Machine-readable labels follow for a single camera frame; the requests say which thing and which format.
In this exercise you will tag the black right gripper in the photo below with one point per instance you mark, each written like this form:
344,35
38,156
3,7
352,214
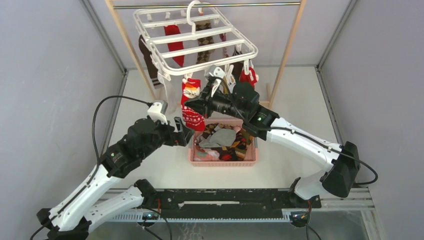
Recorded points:
204,105

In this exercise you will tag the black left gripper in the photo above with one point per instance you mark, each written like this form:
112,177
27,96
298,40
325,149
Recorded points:
186,133

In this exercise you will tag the green dotted sock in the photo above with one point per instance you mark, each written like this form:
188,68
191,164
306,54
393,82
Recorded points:
229,79

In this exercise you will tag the grey long sock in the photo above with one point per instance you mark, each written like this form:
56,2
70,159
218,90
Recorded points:
222,138

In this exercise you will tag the plain red sock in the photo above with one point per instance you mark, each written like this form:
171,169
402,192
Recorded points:
251,77

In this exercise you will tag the red black argyle sock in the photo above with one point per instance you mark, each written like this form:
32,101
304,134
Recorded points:
237,151

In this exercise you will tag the pink plastic basket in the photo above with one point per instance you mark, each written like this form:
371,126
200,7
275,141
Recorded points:
230,123

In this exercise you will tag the wooden hanger stand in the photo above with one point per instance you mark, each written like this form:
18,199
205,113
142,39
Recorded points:
269,76

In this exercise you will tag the pink patterned sock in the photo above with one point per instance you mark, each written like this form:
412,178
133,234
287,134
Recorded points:
206,154

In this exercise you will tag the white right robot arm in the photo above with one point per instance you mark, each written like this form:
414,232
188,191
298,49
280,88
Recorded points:
339,164

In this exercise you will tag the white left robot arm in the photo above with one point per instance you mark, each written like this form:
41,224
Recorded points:
80,213

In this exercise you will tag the white plastic clip hanger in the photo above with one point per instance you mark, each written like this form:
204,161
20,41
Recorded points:
150,24

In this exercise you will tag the brown sock striped cuff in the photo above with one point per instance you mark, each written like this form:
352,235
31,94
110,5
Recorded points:
238,67

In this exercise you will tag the red bear sock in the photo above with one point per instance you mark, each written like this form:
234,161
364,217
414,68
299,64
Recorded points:
175,46

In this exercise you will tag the metal hanging rod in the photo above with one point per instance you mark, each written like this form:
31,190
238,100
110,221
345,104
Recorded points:
205,5

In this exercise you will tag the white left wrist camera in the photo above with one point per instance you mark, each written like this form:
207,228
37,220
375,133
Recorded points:
156,112

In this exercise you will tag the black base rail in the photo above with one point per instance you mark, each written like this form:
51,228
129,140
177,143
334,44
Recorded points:
223,204

